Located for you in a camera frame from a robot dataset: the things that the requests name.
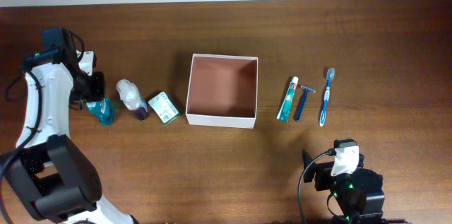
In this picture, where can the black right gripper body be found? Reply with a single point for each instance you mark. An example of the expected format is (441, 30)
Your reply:
(325, 180)

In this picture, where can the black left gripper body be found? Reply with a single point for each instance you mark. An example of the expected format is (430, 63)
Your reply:
(90, 88)

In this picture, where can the teal mouthwash bottle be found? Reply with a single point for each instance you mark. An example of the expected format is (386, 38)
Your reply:
(103, 110)

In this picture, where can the clear bottle with purple liquid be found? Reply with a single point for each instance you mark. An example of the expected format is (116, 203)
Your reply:
(132, 99)

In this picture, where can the green and white toothpaste tube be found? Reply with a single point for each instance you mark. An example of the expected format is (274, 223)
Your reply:
(285, 110)

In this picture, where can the green and white soap box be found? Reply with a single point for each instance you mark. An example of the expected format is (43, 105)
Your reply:
(164, 108)

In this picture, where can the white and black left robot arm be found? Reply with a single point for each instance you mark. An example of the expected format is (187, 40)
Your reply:
(51, 177)

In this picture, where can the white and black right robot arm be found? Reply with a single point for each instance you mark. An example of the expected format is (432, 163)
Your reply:
(357, 190)

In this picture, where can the blue disposable razor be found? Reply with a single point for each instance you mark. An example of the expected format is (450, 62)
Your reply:
(302, 102)

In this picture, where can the blue and white toothbrush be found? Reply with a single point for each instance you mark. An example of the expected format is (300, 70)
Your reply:
(329, 77)

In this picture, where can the white cardboard box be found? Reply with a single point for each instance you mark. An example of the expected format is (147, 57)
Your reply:
(222, 91)

